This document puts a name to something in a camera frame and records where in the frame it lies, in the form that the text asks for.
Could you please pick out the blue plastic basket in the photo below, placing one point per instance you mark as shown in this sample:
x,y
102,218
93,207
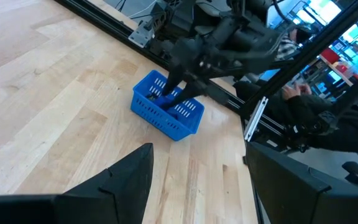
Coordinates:
x,y
160,119

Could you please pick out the red storage bin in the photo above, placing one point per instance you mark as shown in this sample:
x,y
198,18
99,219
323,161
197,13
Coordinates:
x,y
329,55

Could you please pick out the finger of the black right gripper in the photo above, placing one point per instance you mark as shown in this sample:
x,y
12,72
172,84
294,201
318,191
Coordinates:
x,y
191,91
176,77

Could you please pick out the seated person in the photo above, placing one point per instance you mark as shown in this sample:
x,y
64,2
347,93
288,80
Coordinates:
x,y
286,48

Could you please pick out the small black electronic device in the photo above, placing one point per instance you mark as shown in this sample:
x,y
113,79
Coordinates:
x,y
151,97

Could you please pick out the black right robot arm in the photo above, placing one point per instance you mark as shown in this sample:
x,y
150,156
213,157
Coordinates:
x,y
250,34

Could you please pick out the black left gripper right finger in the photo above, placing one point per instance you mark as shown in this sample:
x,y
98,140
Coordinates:
x,y
281,186

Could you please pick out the black handheld object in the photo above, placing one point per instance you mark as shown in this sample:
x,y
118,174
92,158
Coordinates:
x,y
353,171

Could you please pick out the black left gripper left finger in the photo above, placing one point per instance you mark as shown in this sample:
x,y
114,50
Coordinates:
x,y
126,189

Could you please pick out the silver aluminium extrusion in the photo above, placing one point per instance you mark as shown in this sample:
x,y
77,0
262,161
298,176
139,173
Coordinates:
x,y
255,119

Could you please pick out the black aluminium table frame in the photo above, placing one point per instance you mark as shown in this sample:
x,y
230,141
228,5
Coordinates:
x,y
110,26

